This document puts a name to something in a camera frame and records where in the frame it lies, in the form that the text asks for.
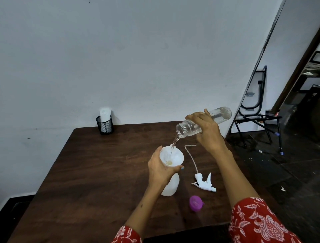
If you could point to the person's right hand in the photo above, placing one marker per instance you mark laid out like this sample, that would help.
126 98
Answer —
211 135

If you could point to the white plastic spray bottle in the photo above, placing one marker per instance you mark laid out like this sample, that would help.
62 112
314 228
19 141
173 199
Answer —
172 186

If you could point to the black metal chair frame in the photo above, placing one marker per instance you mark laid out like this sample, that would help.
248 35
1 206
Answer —
257 119

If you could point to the person's right forearm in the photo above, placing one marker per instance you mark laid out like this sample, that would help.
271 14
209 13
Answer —
235 177

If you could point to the red floral sleeve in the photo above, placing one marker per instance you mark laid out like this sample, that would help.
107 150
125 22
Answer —
127 235
260 222

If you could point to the white folded paper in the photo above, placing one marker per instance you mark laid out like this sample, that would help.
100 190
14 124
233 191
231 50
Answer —
105 114

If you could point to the person's left thumb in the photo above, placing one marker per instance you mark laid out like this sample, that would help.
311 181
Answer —
178 169

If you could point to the person's left forearm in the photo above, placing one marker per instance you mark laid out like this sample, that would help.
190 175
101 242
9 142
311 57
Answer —
147 207

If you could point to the person's left hand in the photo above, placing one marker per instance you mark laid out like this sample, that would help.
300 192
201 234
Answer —
156 172

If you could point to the brown wooden door frame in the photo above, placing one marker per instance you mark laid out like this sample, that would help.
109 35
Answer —
295 75

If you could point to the clear plastic bottle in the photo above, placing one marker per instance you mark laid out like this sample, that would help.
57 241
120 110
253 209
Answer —
221 114

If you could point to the black mesh pen holder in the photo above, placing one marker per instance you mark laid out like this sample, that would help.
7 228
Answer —
105 127

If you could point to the white spray trigger with tube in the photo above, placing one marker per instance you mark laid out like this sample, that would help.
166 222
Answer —
203 184

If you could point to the purple bottle cap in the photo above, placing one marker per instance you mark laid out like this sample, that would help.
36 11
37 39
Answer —
195 203

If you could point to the white plastic funnel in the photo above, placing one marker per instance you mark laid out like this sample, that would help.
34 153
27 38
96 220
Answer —
175 155

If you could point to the black leaning metal bar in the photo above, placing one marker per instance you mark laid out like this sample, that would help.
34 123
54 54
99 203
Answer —
265 47

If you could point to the person's right little finger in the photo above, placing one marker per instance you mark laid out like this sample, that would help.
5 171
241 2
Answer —
208 115

